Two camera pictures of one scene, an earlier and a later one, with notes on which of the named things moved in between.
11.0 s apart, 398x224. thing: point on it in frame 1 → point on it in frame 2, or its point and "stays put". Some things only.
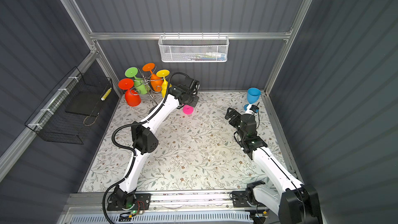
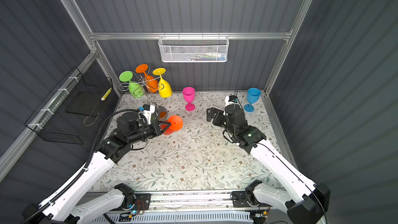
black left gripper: x=194 y=103 → x=156 y=125
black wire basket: x=67 y=114 stays put
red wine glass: x=132 y=96 → x=176 y=124
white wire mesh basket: x=193 y=49 stays put
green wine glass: x=140 y=85 → x=136 y=89
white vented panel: x=158 y=218 stays put
